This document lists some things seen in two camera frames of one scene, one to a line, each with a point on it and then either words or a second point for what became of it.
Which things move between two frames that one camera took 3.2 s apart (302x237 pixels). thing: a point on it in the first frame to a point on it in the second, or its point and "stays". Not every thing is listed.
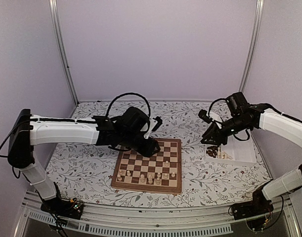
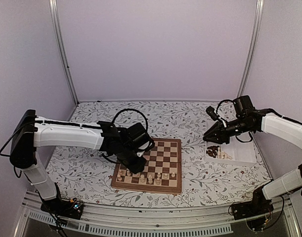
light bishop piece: (158, 182) stays
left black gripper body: (140, 148) to (131, 165)
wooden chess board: (161, 172) stays
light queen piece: (142, 179) stays
